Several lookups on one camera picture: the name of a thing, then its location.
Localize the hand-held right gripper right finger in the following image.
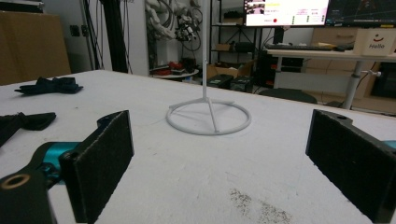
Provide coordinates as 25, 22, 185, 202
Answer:
305, 108, 396, 224

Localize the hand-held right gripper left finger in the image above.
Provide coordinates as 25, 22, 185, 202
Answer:
59, 109, 135, 224

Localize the black cloth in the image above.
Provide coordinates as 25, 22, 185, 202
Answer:
0, 111, 58, 147

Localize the dark blue cloth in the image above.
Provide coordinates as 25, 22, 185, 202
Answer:
14, 77, 84, 95

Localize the white metal stand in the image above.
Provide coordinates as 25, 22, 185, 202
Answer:
165, 0, 252, 136

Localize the black glass panel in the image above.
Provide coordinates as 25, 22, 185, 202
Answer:
372, 62, 396, 99

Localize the black round stool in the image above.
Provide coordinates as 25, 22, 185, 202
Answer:
258, 88, 318, 105

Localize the white desk with light top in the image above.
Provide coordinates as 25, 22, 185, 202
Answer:
266, 48, 396, 110

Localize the round white table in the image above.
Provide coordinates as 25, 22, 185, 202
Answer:
149, 68, 200, 79

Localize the white box with smile print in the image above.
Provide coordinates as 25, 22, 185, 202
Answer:
353, 28, 396, 57

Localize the black computer tower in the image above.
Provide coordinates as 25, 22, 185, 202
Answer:
253, 50, 278, 89

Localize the black keyboard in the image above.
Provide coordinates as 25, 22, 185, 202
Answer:
264, 43, 334, 52

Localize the black case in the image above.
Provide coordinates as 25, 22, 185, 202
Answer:
230, 76, 254, 93
206, 74, 234, 90

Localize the brown cardboard board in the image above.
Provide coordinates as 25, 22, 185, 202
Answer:
0, 10, 72, 87

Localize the dark screen monitor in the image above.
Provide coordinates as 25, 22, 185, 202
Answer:
325, 0, 396, 28

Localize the open cardboard box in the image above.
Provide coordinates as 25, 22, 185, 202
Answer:
205, 60, 256, 80

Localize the bright screen monitor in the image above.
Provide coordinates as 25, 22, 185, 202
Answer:
243, 0, 331, 28

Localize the black shelf rack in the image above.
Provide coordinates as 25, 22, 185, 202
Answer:
209, 0, 264, 64

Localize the black metal post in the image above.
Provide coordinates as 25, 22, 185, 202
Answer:
101, 0, 129, 74

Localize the white robot with cables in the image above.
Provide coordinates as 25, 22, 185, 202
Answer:
144, 0, 204, 52

